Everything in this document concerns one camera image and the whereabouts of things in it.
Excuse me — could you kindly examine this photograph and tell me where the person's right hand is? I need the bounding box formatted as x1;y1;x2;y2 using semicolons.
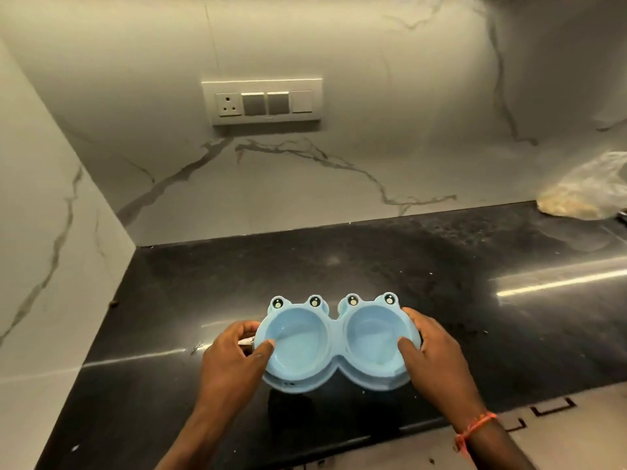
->
397;307;487;429

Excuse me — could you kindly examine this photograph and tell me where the person's left hand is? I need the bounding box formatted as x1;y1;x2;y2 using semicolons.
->
197;321;276;427

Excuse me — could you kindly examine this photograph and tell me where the blue frog double pet bowl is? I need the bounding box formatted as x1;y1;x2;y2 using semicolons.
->
256;292;422;394

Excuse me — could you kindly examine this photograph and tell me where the person's left forearm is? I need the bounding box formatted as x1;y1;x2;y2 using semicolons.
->
156;405;237;470

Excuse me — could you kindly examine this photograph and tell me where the person's right forearm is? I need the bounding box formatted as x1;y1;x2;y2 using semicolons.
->
453;412;539;470

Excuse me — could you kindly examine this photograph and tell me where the orange thread wristband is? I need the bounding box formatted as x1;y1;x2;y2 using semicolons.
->
454;411;498;458

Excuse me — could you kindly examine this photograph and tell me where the clear plastic bag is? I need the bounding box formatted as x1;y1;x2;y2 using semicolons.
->
537;151;627;222

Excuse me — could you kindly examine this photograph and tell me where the white wall switch panel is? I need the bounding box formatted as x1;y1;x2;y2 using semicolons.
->
201;78;324;127

